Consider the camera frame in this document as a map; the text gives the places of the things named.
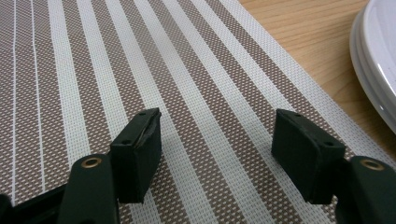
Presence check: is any brown white striped placemat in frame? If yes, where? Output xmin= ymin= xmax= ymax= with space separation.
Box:
xmin=0 ymin=0 xmax=396 ymax=224

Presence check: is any white plate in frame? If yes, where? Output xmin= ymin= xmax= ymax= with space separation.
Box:
xmin=356 ymin=0 xmax=396 ymax=124
xmin=348 ymin=8 xmax=396 ymax=135

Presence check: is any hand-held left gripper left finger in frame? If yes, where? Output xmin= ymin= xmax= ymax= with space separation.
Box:
xmin=109 ymin=107 xmax=163 ymax=204

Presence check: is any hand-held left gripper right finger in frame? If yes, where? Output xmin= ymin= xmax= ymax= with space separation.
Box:
xmin=271 ymin=108 xmax=347 ymax=205

